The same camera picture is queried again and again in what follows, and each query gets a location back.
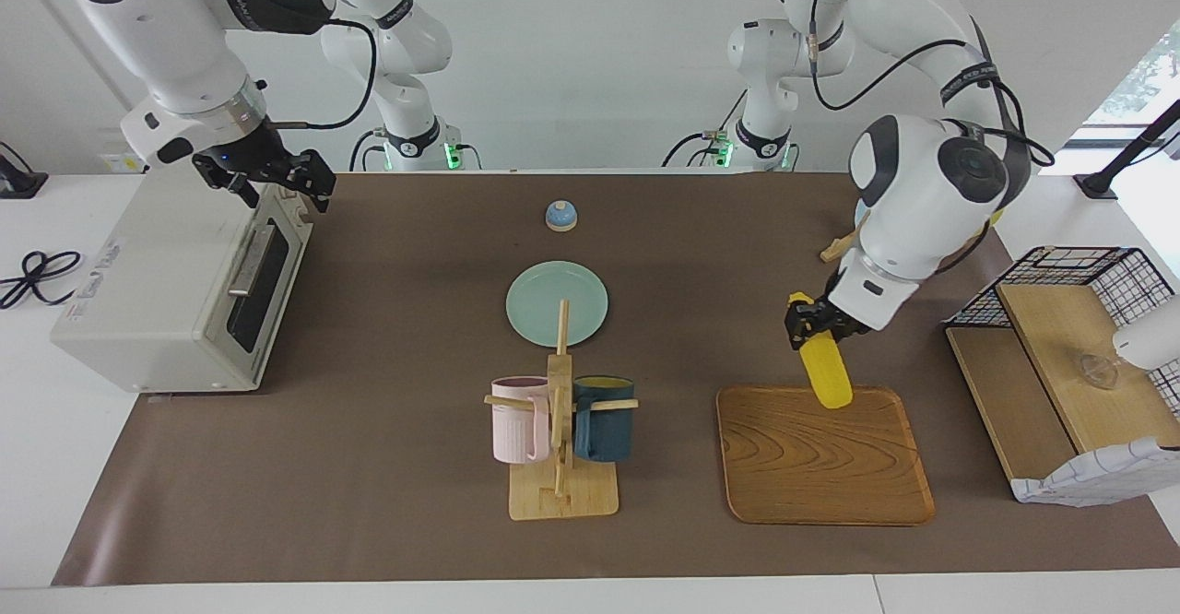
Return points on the white rounded object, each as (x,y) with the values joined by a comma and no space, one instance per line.
(1152,333)

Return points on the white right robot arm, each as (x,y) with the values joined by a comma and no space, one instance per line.
(184,33)

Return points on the wooden serving tray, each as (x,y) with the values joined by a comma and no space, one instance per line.
(820,466)

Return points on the black clamp base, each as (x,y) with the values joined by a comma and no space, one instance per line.
(18,185)

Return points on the toaster oven glass door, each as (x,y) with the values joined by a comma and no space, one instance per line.
(267,291)

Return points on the pink mug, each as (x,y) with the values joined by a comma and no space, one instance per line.
(516,430)

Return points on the white socket box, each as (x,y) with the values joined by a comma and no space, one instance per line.
(115,162)

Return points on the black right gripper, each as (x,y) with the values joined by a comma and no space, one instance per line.
(850,319)

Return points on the small blue lidded jar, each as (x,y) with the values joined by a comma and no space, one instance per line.
(560,218)

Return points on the wooden mug tree stand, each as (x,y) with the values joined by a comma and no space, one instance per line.
(562,499)

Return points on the wooden plate rack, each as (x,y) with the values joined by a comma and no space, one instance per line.
(841,247)

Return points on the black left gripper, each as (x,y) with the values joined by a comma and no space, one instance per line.
(241,151)

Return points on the clear glass cup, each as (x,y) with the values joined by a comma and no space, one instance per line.
(1100,371)

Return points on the white checked cloth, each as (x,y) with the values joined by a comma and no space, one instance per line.
(1097,476)

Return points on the dark teal mug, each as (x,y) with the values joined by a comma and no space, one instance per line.
(604,430)

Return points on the pale green plate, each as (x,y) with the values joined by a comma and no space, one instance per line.
(535,305)

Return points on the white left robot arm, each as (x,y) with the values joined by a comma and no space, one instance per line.
(922,199)

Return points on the beige toaster oven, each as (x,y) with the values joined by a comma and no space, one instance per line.
(147,264)

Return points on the yellow corn cob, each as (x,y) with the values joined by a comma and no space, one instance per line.
(828,379)

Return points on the brown table mat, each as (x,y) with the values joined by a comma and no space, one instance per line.
(369,466)

